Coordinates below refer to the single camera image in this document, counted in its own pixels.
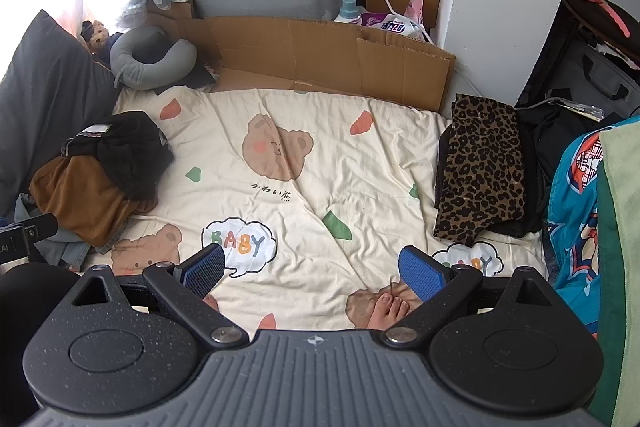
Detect black bear patchwork shorts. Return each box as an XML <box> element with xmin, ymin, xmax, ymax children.
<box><xmin>61</xmin><ymin>110</ymin><xmax>174</xmax><ymax>202</ymax></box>

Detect blue denim jeans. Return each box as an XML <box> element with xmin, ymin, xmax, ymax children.
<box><xmin>14</xmin><ymin>193</ymin><xmax>127</xmax><ymax>270</ymax></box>

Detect brown garment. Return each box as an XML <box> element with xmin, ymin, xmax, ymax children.
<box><xmin>28</xmin><ymin>156</ymin><xmax>158</xmax><ymax>247</ymax></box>

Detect leopard print garment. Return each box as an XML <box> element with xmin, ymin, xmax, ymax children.
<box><xmin>434</xmin><ymin>94</ymin><xmax>525</xmax><ymax>246</ymax></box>

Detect cream bear print bedsheet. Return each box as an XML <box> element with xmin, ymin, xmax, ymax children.
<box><xmin>103</xmin><ymin>88</ymin><xmax>546</xmax><ymax>332</ymax></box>

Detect blue cartoon print garment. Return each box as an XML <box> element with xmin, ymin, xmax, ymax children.
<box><xmin>546</xmin><ymin>117</ymin><xmax>639</xmax><ymax>336</ymax></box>

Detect dark grey pillow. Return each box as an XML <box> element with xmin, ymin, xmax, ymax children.
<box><xmin>1</xmin><ymin>11</ymin><xmax>119</xmax><ymax>219</ymax></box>

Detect black garment under leopard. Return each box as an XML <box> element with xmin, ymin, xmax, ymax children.
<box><xmin>435</xmin><ymin>100</ymin><xmax>602</xmax><ymax>240</ymax></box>

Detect green garment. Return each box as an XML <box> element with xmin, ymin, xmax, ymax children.
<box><xmin>589</xmin><ymin>120</ymin><xmax>639</xmax><ymax>426</ymax></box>

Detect grey neck pillow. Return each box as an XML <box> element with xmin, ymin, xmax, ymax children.
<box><xmin>110</xmin><ymin>26</ymin><xmax>198</xmax><ymax>91</ymax></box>

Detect teddy bear plush toy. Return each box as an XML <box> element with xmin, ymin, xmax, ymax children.
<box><xmin>80</xmin><ymin>20</ymin><xmax>122</xmax><ymax>68</ymax></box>

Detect brown cardboard sheet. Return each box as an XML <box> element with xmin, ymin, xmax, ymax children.
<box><xmin>145</xmin><ymin>3</ymin><xmax>456</xmax><ymax>112</ymax></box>

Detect black suitcase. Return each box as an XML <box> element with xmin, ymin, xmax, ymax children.
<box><xmin>518</xmin><ymin>42</ymin><xmax>639</xmax><ymax>118</ymax></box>

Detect white purple plastic bag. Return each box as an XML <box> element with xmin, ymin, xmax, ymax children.
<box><xmin>360</xmin><ymin>12</ymin><xmax>425</xmax><ymax>41</ymax></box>

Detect detergent bottle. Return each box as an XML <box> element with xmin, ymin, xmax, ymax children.
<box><xmin>334</xmin><ymin>0</ymin><xmax>364</xmax><ymax>25</ymax></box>

